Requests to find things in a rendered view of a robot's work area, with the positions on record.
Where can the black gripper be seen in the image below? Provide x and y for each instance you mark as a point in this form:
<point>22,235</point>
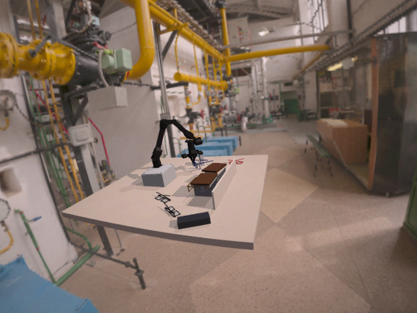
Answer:
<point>189,155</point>

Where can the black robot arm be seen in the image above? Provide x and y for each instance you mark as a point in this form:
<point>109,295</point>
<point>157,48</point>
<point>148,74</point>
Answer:
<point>163,125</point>

